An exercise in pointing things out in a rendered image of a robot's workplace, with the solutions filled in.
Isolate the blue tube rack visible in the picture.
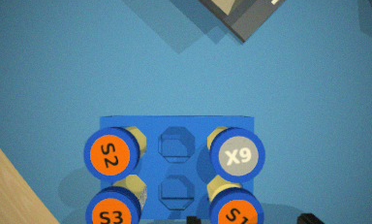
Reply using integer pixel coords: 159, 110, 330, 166
100, 115, 254, 219

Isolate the blue bench mat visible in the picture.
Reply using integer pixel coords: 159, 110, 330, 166
0, 0, 372, 224

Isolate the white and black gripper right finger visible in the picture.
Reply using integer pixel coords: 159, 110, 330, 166
296, 213, 325, 224

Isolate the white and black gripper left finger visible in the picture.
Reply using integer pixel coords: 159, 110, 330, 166
186, 216, 202, 224

